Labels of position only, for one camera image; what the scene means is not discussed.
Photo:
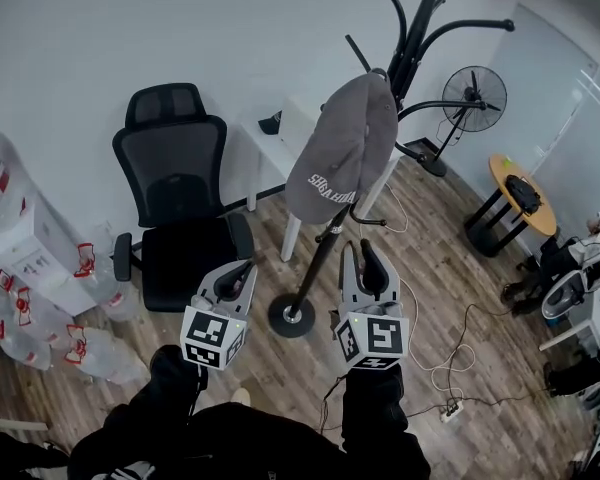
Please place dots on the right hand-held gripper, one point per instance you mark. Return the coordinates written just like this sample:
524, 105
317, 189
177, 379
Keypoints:
380, 338

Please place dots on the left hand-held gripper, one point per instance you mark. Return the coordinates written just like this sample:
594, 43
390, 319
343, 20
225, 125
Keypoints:
210, 335

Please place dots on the black metal coat rack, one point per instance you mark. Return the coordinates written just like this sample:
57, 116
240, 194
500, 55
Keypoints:
325, 248

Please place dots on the grey baseball cap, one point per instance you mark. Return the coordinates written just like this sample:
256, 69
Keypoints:
340, 158

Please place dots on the person's right forearm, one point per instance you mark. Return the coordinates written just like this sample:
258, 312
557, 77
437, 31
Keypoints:
375, 408

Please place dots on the person's left forearm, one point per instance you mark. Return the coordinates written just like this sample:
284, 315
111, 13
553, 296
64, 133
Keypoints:
170, 383

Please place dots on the person's light shoe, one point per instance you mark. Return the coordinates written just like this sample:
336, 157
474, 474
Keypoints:
241, 396

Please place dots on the black mesh office chair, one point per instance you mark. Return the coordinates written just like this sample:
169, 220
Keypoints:
175, 168

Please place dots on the white rectangular table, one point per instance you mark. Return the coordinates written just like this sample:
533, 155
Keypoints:
270, 158

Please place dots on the pile of clear water jugs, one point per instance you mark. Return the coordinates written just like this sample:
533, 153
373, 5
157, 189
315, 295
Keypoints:
100, 358

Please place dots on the white power strip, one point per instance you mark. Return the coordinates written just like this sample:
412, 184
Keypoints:
452, 412

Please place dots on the person's black top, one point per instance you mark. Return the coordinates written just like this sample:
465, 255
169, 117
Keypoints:
255, 448

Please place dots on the white box appliance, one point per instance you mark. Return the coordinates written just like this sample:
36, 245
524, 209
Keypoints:
297, 123

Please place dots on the black bag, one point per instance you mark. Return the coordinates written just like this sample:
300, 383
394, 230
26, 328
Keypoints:
522, 194

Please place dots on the round wooden side table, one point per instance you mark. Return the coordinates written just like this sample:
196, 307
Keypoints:
542, 220

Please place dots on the white water dispenser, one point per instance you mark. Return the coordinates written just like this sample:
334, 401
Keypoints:
40, 258

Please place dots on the white desk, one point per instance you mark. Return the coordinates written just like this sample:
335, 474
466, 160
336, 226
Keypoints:
575, 330

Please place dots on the black standing fan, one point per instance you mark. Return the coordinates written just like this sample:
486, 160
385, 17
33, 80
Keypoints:
475, 99

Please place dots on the large clear dispenser bottle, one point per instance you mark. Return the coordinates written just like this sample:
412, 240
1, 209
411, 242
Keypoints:
0, 188

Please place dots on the wooden plank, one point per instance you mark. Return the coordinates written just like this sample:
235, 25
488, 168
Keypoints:
10, 422

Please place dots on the black fabric bundle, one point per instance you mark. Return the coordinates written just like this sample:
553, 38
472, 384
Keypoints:
10, 455

